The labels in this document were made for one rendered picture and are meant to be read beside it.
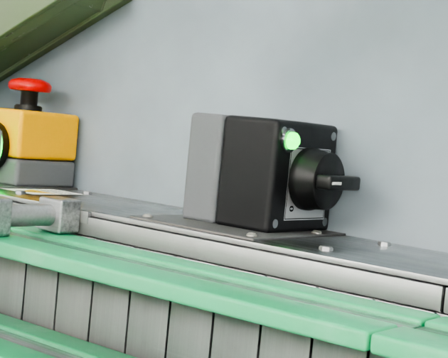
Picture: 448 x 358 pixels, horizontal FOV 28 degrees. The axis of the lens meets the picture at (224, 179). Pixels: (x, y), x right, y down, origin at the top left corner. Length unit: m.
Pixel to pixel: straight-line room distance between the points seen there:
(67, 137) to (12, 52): 0.11
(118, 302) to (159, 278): 0.14
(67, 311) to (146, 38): 0.27
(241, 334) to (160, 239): 0.09
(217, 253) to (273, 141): 0.09
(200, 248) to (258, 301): 0.13
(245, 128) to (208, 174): 0.05
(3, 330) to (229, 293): 0.25
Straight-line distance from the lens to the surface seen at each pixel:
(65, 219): 0.66
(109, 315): 0.65
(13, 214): 0.63
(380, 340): 0.42
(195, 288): 0.49
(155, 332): 0.62
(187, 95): 0.77
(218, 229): 0.61
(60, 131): 0.84
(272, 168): 0.61
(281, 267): 0.55
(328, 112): 0.69
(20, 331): 0.68
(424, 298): 0.50
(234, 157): 0.63
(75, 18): 0.85
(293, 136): 0.61
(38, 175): 0.83
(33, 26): 0.85
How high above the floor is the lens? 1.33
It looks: 51 degrees down
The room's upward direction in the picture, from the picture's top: 88 degrees counter-clockwise
